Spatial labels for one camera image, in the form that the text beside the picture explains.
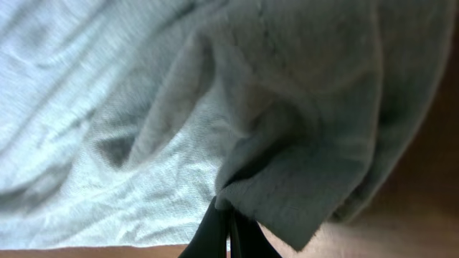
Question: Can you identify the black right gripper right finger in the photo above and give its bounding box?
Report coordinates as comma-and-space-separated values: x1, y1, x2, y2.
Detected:
230, 211, 281, 258

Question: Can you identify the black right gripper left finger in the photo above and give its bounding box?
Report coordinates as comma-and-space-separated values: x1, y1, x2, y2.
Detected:
179, 197, 229, 258

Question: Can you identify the light blue t-shirt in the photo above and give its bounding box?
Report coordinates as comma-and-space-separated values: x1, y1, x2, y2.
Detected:
1, 0, 458, 249

